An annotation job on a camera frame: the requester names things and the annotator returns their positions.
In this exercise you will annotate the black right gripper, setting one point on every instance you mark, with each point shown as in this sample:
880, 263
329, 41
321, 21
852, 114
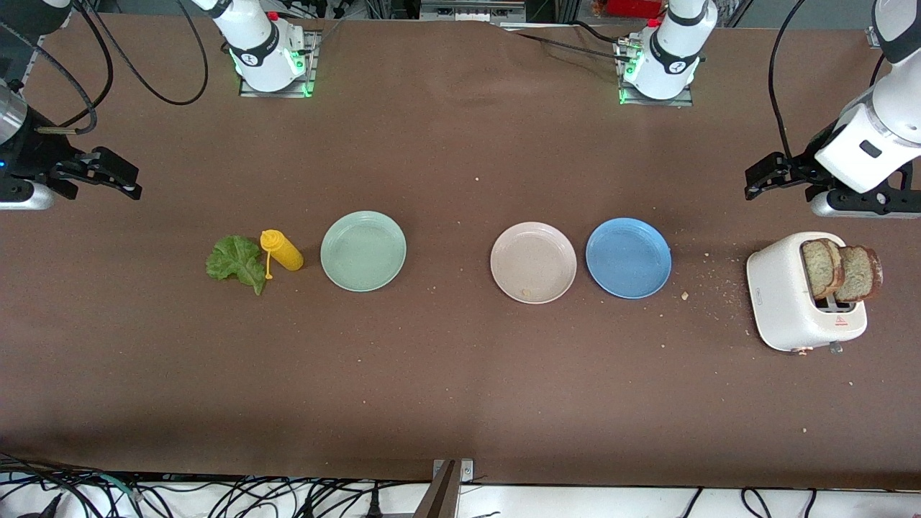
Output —
32, 156

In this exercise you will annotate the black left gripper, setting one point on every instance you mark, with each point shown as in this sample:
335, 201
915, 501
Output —
804, 166

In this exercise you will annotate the brown bread slice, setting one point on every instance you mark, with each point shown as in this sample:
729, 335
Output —
819, 267
860, 273

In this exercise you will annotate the green lettuce leaf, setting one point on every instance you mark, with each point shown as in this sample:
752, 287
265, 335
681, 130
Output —
234, 262

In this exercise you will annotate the yellow mustard squeeze bottle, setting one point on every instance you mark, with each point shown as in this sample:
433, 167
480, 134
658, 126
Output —
288, 253

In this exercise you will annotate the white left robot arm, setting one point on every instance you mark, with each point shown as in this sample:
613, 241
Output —
870, 144

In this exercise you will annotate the blue plate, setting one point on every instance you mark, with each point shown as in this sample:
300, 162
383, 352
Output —
628, 257

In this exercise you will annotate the beige plate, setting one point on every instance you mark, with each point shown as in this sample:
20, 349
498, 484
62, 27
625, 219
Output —
532, 262

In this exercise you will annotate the mint green plate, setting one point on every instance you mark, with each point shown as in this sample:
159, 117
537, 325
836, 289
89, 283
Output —
363, 252

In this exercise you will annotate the white toaster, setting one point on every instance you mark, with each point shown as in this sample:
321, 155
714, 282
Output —
781, 295

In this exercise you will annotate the red box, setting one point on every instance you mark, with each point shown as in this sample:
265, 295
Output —
633, 7

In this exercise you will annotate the grey metal box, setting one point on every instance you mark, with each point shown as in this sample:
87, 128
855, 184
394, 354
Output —
471, 8

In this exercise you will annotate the grey metal strut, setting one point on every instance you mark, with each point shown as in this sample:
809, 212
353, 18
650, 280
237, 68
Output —
440, 496

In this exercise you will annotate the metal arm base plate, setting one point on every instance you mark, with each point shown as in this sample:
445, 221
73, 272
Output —
277, 92
655, 102

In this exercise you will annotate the aluminium frame profile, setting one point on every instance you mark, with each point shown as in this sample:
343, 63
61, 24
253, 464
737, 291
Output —
872, 36

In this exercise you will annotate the small metal table bracket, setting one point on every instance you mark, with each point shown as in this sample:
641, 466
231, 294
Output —
466, 469

